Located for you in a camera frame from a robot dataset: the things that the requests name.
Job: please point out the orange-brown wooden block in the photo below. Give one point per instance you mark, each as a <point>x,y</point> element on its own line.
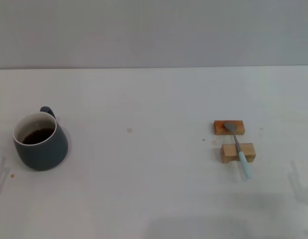
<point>219,128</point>

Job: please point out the dark grey ceramic coffee cup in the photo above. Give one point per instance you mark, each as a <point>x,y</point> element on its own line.
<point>44,154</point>

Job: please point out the light wooden notched block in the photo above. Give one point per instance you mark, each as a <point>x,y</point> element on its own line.
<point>228,152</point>

